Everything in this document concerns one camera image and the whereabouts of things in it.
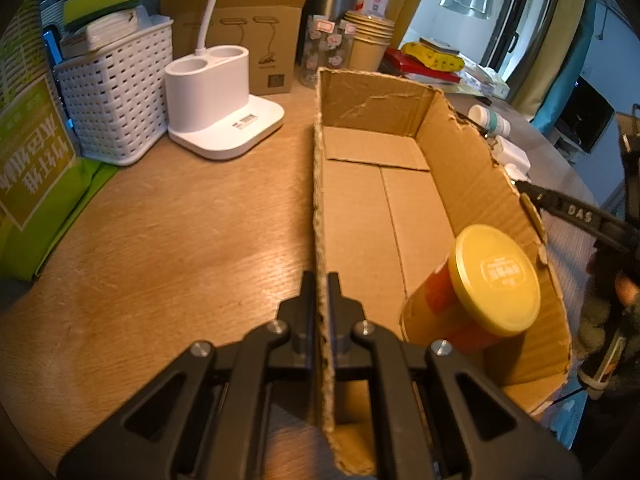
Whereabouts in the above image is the cardboard box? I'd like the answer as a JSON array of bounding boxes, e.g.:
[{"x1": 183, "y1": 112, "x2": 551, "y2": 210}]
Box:
[{"x1": 312, "y1": 66, "x2": 573, "y2": 477}]

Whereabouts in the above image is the white woven plastic basket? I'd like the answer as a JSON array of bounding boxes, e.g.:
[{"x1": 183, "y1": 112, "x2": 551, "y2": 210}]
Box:
[{"x1": 54, "y1": 19, "x2": 174, "y2": 167}]

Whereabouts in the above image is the green tissue package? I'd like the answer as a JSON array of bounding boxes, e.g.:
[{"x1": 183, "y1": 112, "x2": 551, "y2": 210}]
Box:
[{"x1": 0, "y1": 0, "x2": 118, "y2": 281}]

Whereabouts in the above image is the small grey box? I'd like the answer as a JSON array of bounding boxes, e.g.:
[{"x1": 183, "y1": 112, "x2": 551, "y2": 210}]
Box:
[{"x1": 419, "y1": 36, "x2": 460, "y2": 56}]

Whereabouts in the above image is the black television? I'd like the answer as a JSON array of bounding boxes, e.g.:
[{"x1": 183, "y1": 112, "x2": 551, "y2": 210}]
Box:
[{"x1": 557, "y1": 77, "x2": 615, "y2": 153}]

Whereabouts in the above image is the white desk lamp base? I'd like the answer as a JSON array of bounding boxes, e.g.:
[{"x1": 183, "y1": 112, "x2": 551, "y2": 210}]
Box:
[{"x1": 165, "y1": 0, "x2": 286, "y2": 161}]

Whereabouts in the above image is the yellow green sponge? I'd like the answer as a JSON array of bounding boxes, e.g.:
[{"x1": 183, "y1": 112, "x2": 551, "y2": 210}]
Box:
[{"x1": 62, "y1": 0, "x2": 146, "y2": 31}]

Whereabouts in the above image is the black cable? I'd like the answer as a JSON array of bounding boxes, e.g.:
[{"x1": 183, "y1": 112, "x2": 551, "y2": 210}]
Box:
[{"x1": 551, "y1": 386, "x2": 586, "y2": 407}]

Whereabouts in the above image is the brown cardboard lamp packaging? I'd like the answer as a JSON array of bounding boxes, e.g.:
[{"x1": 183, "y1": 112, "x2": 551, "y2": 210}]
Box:
[{"x1": 157, "y1": 0, "x2": 320, "y2": 96}]

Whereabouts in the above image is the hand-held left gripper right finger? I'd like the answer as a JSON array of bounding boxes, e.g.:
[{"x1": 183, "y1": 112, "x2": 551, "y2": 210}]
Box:
[{"x1": 326, "y1": 271, "x2": 583, "y2": 480}]

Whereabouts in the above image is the blue flat device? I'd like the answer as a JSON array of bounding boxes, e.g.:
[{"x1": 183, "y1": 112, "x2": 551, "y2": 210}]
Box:
[{"x1": 42, "y1": 30, "x2": 66, "y2": 111}]

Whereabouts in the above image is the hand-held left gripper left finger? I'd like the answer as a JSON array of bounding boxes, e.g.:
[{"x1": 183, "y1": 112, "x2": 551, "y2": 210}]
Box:
[{"x1": 56, "y1": 270, "x2": 321, "y2": 480}]

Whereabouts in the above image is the white tissue pack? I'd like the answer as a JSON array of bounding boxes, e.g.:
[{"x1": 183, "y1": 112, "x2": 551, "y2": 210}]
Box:
[{"x1": 60, "y1": 10, "x2": 141, "y2": 58}]

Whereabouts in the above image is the white power adapter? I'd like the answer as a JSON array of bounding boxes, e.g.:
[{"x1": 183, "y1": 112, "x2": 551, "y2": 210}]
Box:
[{"x1": 495, "y1": 137, "x2": 532, "y2": 181}]

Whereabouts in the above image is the stainless steel tumbler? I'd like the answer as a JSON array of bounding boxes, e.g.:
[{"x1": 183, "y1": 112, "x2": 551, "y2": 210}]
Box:
[{"x1": 310, "y1": 0, "x2": 358, "y2": 61}]

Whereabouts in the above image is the stack of paper cups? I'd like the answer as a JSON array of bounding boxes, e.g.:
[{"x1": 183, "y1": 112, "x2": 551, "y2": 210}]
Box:
[{"x1": 341, "y1": 10, "x2": 396, "y2": 73}]

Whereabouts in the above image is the orange can with yellow lid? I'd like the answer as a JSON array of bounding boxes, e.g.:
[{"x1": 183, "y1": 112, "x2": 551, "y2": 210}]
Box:
[{"x1": 400, "y1": 224, "x2": 542, "y2": 356}]

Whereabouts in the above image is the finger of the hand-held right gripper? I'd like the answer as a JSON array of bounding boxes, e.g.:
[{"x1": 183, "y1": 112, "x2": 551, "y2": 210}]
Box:
[{"x1": 516, "y1": 179, "x2": 640, "y2": 261}]

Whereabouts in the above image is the yellow packet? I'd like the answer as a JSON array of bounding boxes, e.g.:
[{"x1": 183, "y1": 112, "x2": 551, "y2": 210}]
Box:
[{"x1": 402, "y1": 42, "x2": 463, "y2": 72}]

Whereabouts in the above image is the person's right hand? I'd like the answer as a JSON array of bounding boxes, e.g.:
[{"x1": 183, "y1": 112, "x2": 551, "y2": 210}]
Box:
[{"x1": 580, "y1": 247, "x2": 640, "y2": 358}]

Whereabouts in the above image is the flower print glass jar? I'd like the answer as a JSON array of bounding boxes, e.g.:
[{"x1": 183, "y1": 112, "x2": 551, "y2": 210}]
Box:
[{"x1": 300, "y1": 12, "x2": 353, "y2": 88}]

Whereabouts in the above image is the white pill bottle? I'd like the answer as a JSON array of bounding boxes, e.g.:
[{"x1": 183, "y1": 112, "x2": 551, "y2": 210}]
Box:
[{"x1": 467, "y1": 104, "x2": 512, "y2": 137}]

